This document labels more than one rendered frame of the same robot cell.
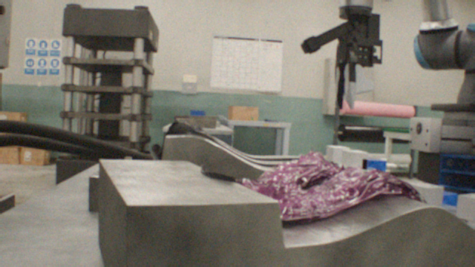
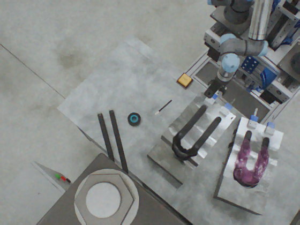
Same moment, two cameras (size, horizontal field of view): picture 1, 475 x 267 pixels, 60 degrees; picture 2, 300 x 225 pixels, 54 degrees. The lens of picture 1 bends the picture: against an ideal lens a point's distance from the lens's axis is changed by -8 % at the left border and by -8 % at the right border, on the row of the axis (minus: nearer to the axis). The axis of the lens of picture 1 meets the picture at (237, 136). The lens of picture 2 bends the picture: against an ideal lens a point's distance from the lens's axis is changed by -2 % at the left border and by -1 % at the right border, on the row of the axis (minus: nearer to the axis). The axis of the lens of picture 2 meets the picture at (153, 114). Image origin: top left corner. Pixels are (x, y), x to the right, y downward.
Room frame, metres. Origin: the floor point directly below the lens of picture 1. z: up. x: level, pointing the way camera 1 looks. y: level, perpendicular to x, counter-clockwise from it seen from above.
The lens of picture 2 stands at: (0.73, 0.48, 2.56)
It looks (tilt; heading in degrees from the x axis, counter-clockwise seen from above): 72 degrees down; 313
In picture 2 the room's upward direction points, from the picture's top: 2 degrees clockwise
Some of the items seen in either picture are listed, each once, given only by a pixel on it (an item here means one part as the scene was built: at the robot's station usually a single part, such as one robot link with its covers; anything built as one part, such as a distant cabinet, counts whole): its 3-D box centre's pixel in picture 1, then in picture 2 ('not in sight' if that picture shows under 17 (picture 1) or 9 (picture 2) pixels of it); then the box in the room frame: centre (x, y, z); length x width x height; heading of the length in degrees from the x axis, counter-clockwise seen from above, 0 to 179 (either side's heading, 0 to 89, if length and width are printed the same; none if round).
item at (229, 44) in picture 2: not in sight; (231, 46); (0.98, -0.33, 1.31); 0.11 x 0.11 x 0.08; 43
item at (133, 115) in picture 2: not in sight; (134, 119); (1.18, 0.16, 0.82); 0.08 x 0.08 x 0.04
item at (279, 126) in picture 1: (251, 147); not in sight; (6.84, -0.24, 0.47); 1.10 x 0.52 x 0.94; 103
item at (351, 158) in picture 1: (377, 166); (228, 106); (0.82, -0.27, 0.89); 0.13 x 0.05 x 0.05; 95
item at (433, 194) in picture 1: (442, 200); (253, 118); (0.67, -0.34, 0.86); 0.13 x 0.05 x 0.05; 112
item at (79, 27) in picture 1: (113, 102); not in sight; (5.23, 1.51, 1.03); 1.54 x 0.94 x 2.06; 5
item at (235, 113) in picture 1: (243, 116); not in sight; (6.84, -0.07, 0.94); 0.41 x 0.33 x 0.29; 103
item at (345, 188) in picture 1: (327, 184); (252, 161); (0.52, -0.11, 0.90); 0.26 x 0.18 x 0.08; 112
